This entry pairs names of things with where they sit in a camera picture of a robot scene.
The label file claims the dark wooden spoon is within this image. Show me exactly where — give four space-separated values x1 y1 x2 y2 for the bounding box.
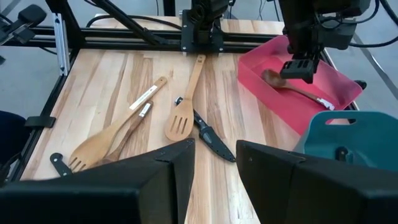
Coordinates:
260 68 336 111
93 100 154 169

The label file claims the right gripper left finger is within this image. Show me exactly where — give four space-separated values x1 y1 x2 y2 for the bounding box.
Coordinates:
0 138 196 224

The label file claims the black sheathed knife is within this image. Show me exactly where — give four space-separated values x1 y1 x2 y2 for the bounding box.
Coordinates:
174 95 236 163

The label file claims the dark blue chair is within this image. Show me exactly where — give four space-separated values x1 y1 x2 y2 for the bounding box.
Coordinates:
0 110 30 175

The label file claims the black cable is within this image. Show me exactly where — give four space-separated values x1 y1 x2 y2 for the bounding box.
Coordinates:
85 14 183 32
348 0 398 49

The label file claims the light wooden slotted spatula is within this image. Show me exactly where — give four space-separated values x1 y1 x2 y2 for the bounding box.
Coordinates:
164 54 206 142

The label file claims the teal plastic bin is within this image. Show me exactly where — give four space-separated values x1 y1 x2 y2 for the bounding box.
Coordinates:
294 110 398 172

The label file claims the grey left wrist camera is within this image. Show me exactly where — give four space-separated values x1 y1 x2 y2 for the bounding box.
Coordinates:
320 20 358 51

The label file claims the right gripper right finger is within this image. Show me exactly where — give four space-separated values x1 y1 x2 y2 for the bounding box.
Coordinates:
236 139 398 224

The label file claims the long labelled wooden fork spatula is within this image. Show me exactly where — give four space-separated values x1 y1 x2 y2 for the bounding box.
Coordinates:
68 76 169 174

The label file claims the large black-handled kitchen knife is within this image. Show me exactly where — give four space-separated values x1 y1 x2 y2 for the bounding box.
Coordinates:
49 152 73 177

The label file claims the black bracket mount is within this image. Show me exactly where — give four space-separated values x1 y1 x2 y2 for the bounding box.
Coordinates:
0 3 47 46

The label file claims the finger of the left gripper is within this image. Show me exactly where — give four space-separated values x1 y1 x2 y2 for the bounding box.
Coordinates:
300 58 320 85
279 59 301 82

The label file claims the black table edge clip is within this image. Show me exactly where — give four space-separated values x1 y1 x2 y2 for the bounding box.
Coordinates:
24 116 57 129

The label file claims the pink plastic bin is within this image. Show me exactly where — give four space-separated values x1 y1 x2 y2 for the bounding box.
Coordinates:
236 34 364 136

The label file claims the silver aluminium extrusion post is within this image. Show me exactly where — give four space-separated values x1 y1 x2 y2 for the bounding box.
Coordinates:
52 12 71 77

